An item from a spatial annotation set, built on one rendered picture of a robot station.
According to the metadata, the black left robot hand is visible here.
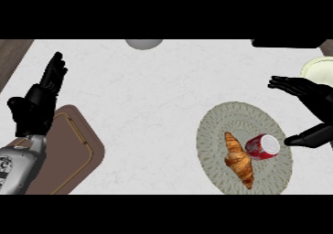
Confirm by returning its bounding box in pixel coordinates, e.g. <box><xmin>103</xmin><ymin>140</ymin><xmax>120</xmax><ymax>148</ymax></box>
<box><xmin>7</xmin><ymin>51</ymin><xmax>70</xmax><ymax>138</ymax></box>

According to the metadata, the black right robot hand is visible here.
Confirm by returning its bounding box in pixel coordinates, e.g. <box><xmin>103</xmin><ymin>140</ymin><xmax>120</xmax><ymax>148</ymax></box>
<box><xmin>267</xmin><ymin>75</ymin><xmax>333</xmax><ymax>149</ymax></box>

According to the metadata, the pale yellow bowl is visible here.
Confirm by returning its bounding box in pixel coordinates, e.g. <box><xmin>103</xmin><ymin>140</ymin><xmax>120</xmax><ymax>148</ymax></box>
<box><xmin>301</xmin><ymin>56</ymin><xmax>333</xmax><ymax>91</ymax></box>

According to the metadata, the grey woven round placemat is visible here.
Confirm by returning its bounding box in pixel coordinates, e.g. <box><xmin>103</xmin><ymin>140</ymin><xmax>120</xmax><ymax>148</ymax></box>
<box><xmin>196</xmin><ymin>101</ymin><xmax>295</xmax><ymax>196</ymax></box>

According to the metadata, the golden brown croissant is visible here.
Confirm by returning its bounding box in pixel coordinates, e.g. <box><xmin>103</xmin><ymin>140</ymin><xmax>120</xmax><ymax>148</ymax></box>
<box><xmin>224</xmin><ymin>131</ymin><xmax>256</xmax><ymax>191</ymax></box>

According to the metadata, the brown cutting board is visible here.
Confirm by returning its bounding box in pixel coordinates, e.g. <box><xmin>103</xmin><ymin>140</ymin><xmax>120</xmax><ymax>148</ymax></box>
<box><xmin>4</xmin><ymin>104</ymin><xmax>106</xmax><ymax>196</ymax></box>

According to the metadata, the black appliance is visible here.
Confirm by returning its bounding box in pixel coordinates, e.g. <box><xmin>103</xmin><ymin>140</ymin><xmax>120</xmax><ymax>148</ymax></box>
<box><xmin>250</xmin><ymin>38</ymin><xmax>329</xmax><ymax>49</ymax></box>

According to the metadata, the red can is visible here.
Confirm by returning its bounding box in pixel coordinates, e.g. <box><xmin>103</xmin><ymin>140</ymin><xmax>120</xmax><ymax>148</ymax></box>
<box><xmin>244</xmin><ymin>133</ymin><xmax>281</xmax><ymax>161</ymax></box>

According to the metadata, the grey round object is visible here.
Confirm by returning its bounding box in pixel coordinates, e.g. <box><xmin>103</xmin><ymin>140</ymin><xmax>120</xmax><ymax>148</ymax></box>
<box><xmin>125</xmin><ymin>38</ymin><xmax>165</xmax><ymax>50</ymax></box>

